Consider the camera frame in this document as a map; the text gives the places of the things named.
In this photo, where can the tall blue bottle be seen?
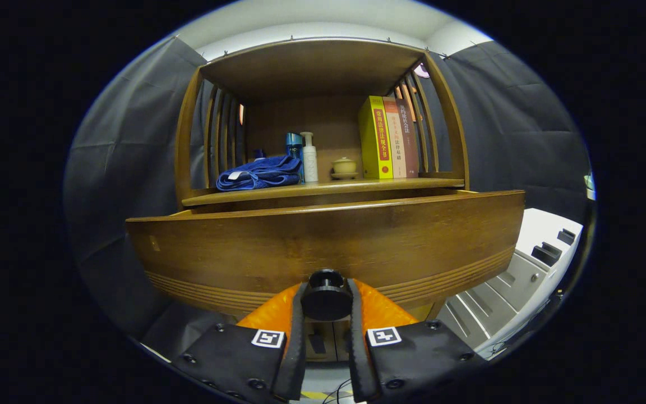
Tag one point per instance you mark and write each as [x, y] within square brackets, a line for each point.
[294, 145]

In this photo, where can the black round drawer knob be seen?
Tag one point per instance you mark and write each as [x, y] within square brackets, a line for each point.
[326, 300]

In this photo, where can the wooden drawer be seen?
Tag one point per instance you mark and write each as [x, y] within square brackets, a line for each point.
[328, 241]

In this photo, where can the small white blue-capped bottle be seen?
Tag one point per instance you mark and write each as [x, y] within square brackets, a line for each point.
[258, 152]

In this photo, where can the white object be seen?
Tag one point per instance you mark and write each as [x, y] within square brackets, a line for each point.
[589, 185]

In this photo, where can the yellow saucer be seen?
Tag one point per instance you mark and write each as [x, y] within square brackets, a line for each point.
[344, 176]

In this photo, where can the white pump bottle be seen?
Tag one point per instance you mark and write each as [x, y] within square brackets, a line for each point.
[310, 163]

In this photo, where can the blue folded towel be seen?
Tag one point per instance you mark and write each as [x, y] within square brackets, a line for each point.
[255, 174]

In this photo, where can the yellow lidded teacup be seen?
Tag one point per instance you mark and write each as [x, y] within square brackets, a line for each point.
[344, 165]

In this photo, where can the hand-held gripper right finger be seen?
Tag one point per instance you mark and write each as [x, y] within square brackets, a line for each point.
[359, 359]

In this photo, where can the wooden cabinet door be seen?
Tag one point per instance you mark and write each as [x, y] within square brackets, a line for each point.
[324, 331]
[342, 336]

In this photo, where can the wooden countertop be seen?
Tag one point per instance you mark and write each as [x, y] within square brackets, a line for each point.
[328, 188]

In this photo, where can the cream orange book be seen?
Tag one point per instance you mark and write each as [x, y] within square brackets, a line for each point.
[395, 140]

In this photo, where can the thick yellow book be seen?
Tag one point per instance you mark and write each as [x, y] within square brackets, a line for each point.
[370, 140]

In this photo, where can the wooden cabinet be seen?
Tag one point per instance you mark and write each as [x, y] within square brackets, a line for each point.
[312, 67]

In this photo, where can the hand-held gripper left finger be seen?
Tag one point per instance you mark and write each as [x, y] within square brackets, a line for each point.
[295, 348]

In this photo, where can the brown book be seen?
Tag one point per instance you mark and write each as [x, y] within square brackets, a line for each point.
[410, 140]

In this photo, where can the black block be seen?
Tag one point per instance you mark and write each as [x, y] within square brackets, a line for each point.
[567, 235]
[547, 253]

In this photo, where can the white drawer unit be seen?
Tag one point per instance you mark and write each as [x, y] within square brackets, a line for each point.
[536, 230]

